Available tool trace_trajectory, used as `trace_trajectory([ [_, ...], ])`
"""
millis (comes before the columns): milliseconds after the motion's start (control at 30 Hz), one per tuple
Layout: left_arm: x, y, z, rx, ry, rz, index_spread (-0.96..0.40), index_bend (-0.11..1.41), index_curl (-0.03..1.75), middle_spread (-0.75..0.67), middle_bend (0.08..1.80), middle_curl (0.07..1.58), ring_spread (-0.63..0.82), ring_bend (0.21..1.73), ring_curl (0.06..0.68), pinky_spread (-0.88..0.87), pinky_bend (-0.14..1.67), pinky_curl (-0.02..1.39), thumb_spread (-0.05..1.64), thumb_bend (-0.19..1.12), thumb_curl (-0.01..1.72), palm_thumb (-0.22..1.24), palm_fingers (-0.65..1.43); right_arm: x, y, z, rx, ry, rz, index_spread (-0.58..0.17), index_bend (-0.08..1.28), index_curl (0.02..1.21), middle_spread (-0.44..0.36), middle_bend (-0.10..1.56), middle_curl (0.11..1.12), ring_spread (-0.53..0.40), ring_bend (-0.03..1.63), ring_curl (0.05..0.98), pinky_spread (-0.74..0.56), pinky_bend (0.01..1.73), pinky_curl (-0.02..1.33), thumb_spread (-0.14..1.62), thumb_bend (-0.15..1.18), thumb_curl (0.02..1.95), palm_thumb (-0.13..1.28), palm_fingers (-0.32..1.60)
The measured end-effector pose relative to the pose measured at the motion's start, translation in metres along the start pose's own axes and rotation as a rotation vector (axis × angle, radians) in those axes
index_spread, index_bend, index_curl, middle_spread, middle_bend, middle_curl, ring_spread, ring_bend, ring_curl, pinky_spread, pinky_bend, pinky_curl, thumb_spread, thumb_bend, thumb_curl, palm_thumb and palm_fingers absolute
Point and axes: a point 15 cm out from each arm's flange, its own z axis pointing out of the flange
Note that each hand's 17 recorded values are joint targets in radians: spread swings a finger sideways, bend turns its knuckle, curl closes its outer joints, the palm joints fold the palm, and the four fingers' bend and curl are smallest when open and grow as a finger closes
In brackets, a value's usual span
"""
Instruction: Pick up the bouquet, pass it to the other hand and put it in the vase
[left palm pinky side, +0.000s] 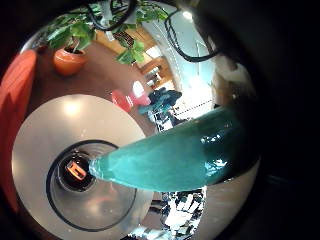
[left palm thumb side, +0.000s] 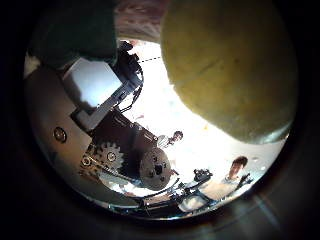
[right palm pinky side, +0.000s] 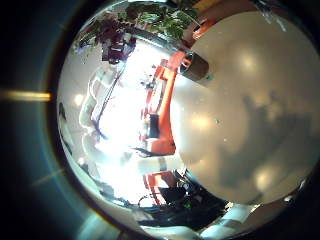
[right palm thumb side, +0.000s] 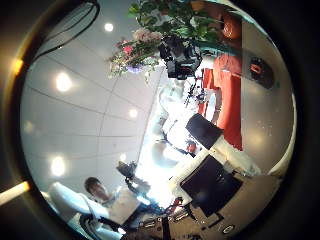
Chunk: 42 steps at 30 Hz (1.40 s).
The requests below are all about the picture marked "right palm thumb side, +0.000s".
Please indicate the black camera on tripod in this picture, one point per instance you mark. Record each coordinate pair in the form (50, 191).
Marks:
(126, 168)

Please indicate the orange plant pot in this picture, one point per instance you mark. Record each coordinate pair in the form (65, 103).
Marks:
(231, 26)

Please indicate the green leafy plant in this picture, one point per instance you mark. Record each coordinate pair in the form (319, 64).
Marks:
(180, 20)

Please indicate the bouquet with teal stems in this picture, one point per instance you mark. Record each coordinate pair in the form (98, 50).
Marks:
(133, 55)

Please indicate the person in white shirt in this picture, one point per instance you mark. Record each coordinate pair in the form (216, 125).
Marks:
(100, 193)

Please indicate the dark cylindrical vase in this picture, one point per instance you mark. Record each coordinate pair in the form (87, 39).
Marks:
(263, 71)

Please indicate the orange red furniture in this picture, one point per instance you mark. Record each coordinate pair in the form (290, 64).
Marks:
(230, 100)

